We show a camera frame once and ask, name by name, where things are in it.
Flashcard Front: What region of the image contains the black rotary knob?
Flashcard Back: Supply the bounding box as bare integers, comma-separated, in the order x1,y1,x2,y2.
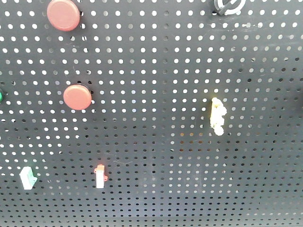
214,0,246,16

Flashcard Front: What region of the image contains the black perforated pegboard panel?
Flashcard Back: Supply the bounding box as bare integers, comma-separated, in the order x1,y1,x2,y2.
0,0,303,227

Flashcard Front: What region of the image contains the lower red mushroom button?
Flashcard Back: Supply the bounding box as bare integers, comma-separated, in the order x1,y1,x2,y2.
63,84,92,110

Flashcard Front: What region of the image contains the red mushroom button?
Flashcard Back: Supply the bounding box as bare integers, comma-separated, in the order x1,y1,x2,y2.
46,0,80,31
63,84,92,110

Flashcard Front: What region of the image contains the upper red mushroom button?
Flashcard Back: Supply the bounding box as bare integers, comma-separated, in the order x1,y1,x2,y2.
46,0,80,31

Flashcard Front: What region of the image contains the yellow toggle switch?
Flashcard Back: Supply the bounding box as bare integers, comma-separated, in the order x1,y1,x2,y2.
210,97,227,136

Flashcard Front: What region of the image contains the red white toggle switch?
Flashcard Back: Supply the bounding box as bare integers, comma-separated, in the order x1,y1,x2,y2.
94,164,108,189

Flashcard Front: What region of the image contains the green white toggle switch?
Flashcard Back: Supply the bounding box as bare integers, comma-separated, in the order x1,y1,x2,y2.
19,166,37,190

